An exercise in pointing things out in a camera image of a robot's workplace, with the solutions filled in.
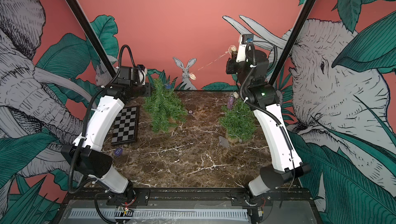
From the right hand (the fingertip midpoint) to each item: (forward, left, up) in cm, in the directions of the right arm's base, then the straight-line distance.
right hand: (230, 49), depth 60 cm
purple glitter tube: (+17, -9, -52) cm, 56 cm away
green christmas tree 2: (-12, -8, -34) cm, 37 cm away
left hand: (+3, +39, -22) cm, 45 cm away
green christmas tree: (-5, +32, -31) cm, 45 cm away
